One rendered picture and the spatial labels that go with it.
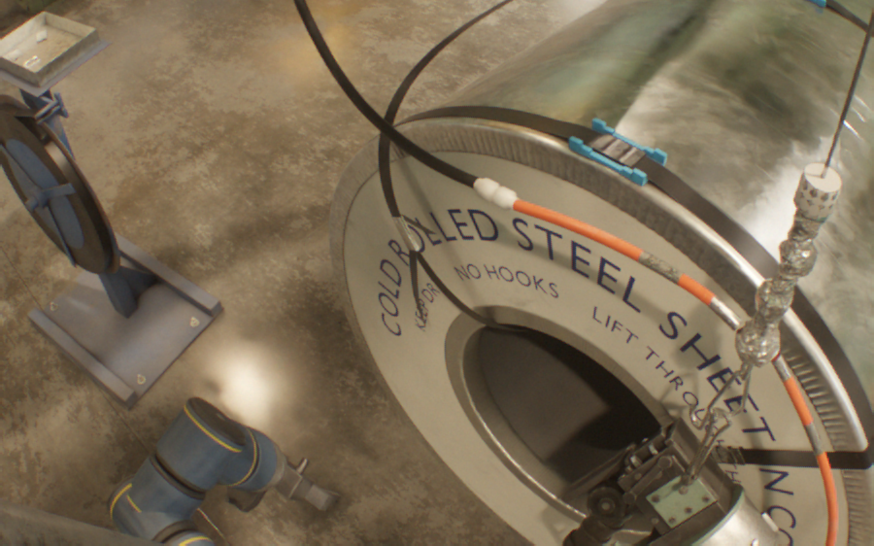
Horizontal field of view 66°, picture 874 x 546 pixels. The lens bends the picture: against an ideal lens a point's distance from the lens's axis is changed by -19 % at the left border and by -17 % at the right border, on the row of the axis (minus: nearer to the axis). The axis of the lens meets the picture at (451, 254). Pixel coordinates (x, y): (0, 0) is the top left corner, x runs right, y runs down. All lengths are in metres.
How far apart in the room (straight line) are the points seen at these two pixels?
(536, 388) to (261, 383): 1.04
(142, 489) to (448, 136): 0.68
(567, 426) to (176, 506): 0.86
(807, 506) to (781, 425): 0.17
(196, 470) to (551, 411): 0.80
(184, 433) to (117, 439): 1.34
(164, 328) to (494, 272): 1.64
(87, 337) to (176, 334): 0.35
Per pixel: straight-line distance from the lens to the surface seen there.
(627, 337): 1.07
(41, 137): 2.07
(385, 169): 1.18
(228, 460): 1.16
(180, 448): 1.14
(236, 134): 3.31
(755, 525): 1.08
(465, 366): 1.47
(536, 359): 1.63
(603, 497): 1.11
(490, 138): 1.02
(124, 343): 2.66
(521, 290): 1.17
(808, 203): 0.62
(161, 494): 1.16
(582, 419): 1.68
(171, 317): 2.66
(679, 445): 1.03
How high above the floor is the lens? 1.96
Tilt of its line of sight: 47 degrees down
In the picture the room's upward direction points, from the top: 2 degrees counter-clockwise
